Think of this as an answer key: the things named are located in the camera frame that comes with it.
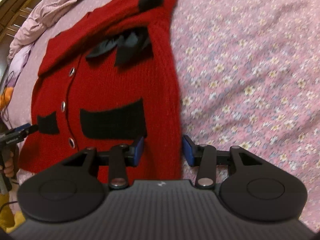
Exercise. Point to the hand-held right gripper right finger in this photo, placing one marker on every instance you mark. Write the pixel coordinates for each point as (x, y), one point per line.
(188, 151)

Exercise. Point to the person's yellow clothing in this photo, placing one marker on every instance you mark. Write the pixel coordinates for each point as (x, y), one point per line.
(7, 212)

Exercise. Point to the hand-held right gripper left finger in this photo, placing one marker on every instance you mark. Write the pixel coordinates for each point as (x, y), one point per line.
(139, 152)

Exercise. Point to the red knit cardigan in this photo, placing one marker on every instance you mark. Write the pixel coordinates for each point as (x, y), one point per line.
(112, 87)

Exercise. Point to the white purple cloth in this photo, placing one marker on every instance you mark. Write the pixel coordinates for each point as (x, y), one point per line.
(21, 60)

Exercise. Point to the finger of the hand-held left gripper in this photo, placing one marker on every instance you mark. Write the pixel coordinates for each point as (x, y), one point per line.
(26, 129)

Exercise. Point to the person's left hand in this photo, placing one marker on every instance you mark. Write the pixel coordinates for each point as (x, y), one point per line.
(10, 168)

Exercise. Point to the pink floral bed sheet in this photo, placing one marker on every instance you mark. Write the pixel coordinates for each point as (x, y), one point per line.
(245, 67)

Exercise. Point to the wooden wardrobe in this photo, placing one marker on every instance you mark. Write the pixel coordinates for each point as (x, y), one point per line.
(15, 12)

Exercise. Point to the orange toy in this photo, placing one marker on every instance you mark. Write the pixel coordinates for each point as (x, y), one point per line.
(5, 97)

